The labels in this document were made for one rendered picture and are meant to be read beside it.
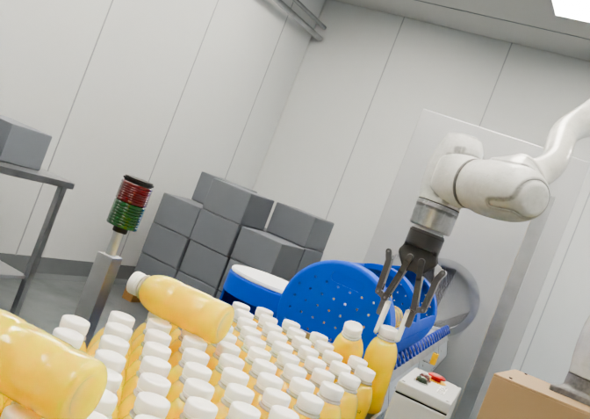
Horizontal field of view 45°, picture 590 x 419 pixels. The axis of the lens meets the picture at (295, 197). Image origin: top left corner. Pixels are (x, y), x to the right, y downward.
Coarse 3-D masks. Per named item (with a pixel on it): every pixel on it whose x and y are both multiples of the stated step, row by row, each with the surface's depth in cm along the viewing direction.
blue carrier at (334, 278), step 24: (312, 264) 174; (336, 264) 171; (360, 264) 205; (288, 288) 175; (312, 288) 173; (336, 288) 171; (360, 288) 169; (384, 288) 170; (408, 288) 206; (288, 312) 174; (312, 312) 172; (336, 312) 170; (360, 312) 168; (432, 312) 248; (408, 336) 198
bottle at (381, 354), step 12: (372, 348) 146; (384, 348) 145; (396, 348) 147; (372, 360) 146; (384, 360) 145; (396, 360) 147; (384, 372) 146; (372, 384) 146; (384, 384) 146; (372, 396) 146; (384, 396) 147; (372, 408) 146
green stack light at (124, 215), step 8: (120, 200) 138; (112, 208) 138; (120, 208) 137; (128, 208) 137; (136, 208) 138; (144, 208) 140; (112, 216) 138; (120, 216) 137; (128, 216) 138; (136, 216) 139; (112, 224) 138; (120, 224) 137; (128, 224) 138; (136, 224) 139
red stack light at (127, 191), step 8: (120, 184) 139; (128, 184) 137; (136, 184) 137; (120, 192) 138; (128, 192) 137; (136, 192) 137; (144, 192) 138; (128, 200) 137; (136, 200) 138; (144, 200) 139
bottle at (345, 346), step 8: (336, 336) 147; (344, 336) 144; (360, 336) 146; (336, 344) 145; (344, 344) 144; (352, 344) 144; (360, 344) 145; (336, 352) 145; (344, 352) 144; (352, 352) 144; (360, 352) 145; (344, 360) 144
